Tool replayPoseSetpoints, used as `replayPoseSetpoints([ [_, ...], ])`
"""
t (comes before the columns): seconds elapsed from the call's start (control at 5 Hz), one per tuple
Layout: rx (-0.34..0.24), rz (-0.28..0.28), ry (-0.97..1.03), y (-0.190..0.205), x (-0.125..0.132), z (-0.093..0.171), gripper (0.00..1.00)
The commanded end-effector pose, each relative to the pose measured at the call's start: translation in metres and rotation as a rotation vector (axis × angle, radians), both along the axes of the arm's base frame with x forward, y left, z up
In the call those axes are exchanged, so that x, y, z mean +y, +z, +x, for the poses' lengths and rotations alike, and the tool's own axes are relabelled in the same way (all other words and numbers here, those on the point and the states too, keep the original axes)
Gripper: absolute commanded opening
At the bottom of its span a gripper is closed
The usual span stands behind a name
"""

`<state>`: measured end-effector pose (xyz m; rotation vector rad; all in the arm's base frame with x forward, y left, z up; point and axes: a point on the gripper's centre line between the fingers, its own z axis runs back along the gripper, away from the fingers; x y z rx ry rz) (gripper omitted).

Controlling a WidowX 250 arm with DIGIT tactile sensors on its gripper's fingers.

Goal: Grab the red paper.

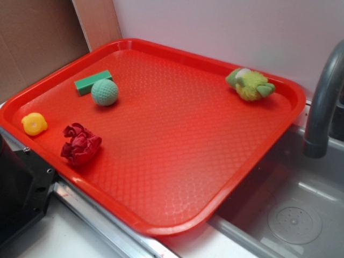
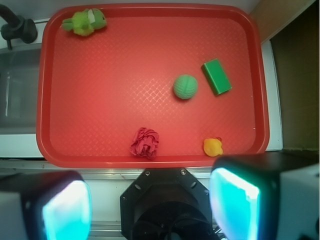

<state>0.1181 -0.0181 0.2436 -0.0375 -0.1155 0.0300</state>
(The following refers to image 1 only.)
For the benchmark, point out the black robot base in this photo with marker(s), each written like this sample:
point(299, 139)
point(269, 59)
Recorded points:
point(26, 185)

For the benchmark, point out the crumpled red paper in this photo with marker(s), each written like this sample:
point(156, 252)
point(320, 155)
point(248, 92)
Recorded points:
point(82, 146)

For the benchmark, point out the red plastic tray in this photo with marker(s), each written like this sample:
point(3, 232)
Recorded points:
point(176, 142)

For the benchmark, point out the green textured ball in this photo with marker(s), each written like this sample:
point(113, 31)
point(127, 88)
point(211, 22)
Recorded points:
point(104, 92)

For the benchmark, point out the green plush toy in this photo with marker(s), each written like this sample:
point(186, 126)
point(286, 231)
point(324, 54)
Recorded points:
point(250, 85)

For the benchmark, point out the green rectangular block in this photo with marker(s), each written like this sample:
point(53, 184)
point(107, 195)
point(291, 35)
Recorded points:
point(84, 85)

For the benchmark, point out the yellow rubber duck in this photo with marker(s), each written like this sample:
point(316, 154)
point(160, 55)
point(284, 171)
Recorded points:
point(34, 124)

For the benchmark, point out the grey toy sink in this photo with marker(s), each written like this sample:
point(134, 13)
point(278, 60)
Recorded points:
point(289, 205)

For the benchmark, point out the grey faucet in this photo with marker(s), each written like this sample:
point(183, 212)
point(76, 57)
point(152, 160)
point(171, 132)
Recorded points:
point(325, 118)

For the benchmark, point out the brown cardboard panel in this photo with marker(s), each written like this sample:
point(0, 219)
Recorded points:
point(37, 38)

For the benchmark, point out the silver metal rail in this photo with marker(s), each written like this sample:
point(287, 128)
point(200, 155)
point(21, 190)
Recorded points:
point(75, 226)

